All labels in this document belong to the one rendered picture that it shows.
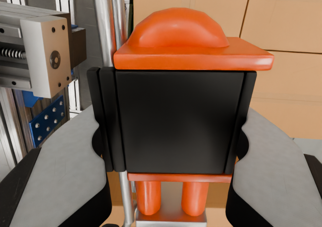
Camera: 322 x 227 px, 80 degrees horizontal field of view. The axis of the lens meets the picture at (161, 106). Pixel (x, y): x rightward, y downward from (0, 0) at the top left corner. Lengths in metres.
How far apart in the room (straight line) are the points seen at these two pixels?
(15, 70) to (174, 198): 0.36
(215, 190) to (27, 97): 0.49
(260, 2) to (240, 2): 0.07
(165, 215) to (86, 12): 1.09
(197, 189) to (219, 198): 0.29
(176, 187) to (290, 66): 0.80
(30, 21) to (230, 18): 0.63
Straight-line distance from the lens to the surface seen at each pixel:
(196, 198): 0.17
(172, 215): 0.19
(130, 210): 0.18
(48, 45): 0.40
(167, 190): 0.21
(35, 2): 1.30
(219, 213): 0.46
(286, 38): 0.89
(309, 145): 2.06
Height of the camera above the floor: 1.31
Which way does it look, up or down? 62 degrees down
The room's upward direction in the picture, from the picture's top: 176 degrees counter-clockwise
